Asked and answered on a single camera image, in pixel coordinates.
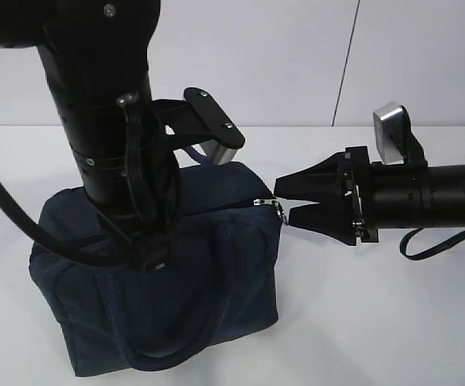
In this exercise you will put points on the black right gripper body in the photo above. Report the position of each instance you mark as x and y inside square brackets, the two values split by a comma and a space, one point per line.
[355, 188]

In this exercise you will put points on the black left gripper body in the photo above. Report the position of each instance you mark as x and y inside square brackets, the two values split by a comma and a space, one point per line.
[145, 247]

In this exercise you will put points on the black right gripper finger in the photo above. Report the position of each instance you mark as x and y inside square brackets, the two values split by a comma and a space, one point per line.
[321, 183]
[333, 220]

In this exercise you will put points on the dark blue lunch bag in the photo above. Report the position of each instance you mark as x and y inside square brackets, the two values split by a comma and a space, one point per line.
[219, 284]

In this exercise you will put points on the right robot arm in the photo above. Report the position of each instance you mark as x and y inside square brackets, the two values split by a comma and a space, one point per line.
[416, 196]

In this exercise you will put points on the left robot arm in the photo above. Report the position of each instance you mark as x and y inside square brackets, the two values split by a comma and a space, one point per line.
[94, 57]

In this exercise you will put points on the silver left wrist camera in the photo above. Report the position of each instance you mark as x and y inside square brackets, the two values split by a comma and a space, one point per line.
[199, 120]

